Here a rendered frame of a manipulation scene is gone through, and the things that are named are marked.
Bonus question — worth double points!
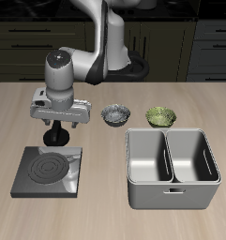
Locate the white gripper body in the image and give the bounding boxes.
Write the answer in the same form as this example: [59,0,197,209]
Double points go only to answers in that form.
[29,98,93,124]

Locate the dark grey flat stove plate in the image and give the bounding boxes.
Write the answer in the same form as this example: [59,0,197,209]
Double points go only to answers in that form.
[9,145,83,199]

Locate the grey fluted dish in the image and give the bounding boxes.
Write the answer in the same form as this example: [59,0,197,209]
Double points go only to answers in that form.
[100,104,131,128]

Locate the dark kitchen cupboards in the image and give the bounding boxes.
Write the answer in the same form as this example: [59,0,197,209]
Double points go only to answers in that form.
[0,0,226,83]

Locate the green fluted dish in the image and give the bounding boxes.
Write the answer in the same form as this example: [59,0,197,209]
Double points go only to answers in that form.
[144,106,177,128]

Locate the white two-bin basket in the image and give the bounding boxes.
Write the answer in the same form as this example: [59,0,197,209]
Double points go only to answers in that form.
[125,127,222,211]

